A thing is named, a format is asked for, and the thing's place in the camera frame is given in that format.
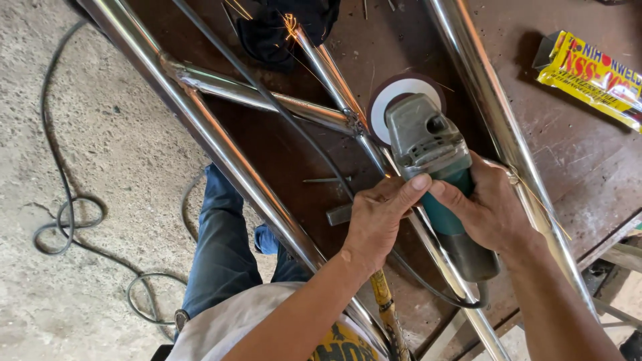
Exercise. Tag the person's right hand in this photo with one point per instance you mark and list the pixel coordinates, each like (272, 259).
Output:
(494, 210)

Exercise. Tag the person's left hand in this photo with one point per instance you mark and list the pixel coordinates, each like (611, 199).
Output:
(376, 225)

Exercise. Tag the green grey angle grinder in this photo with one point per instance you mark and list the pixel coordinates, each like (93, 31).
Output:
(426, 135)

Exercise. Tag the small grey steel block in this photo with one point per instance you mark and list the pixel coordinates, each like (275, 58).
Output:
(340, 214)

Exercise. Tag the thin welding rod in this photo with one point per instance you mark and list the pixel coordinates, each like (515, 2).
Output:
(541, 206)

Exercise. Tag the short grey metal rod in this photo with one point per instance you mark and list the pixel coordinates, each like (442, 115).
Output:
(326, 179)

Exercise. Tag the pile of metal bars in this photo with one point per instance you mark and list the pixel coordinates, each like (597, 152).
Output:
(622, 255)

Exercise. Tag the person's blue jeans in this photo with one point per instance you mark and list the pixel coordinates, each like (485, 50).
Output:
(220, 240)

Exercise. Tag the yellow welding rod packet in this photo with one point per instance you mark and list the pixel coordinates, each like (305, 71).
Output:
(592, 75)

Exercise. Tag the person's shoe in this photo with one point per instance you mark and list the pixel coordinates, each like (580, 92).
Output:
(181, 320)

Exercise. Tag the thin metal rod stub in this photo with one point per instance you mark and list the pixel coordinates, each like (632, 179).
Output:
(365, 9)

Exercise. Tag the black cloth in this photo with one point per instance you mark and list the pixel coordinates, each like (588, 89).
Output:
(271, 35)

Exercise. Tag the stainless steel tube frame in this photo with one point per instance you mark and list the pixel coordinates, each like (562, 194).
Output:
(225, 143)

